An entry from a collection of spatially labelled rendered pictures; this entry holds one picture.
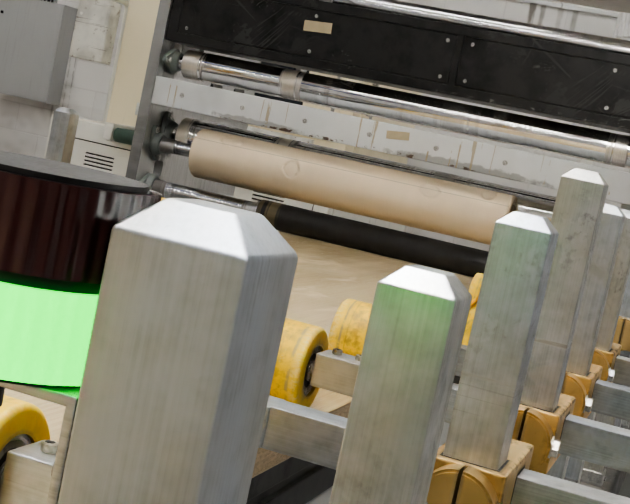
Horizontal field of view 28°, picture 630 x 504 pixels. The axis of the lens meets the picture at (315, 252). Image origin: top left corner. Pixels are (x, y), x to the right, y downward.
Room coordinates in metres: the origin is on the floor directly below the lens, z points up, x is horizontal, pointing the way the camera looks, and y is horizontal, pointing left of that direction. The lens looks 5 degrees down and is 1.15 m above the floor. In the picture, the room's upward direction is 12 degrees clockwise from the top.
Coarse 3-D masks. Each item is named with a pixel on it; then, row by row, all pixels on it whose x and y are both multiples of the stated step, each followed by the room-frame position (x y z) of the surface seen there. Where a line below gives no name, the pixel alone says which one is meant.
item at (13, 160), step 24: (0, 168) 0.29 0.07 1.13; (24, 168) 0.29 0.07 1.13; (48, 168) 0.30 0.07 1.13; (72, 168) 0.32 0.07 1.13; (120, 192) 0.30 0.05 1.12; (144, 192) 0.31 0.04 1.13; (48, 288) 0.29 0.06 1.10; (72, 288) 0.29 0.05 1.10; (96, 288) 0.30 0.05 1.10; (0, 384) 0.29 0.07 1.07; (24, 384) 0.29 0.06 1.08; (72, 408) 0.29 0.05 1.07
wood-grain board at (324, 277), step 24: (288, 240) 2.86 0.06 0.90; (312, 264) 2.44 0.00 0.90; (336, 264) 2.54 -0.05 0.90; (360, 264) 2.65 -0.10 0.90; (384, 264) 2.77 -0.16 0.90; (312, 288) 2.05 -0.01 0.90; (336, 288) 2.12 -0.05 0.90; (360, 288) 2.20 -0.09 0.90; (288, 312) 1.72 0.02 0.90; (312, 312) 1.77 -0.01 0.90; (48, 408) 0.94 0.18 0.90; (336, 408) 1.17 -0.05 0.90; (264, 456) 0.99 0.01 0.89; (288, 456) 1.05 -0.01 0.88
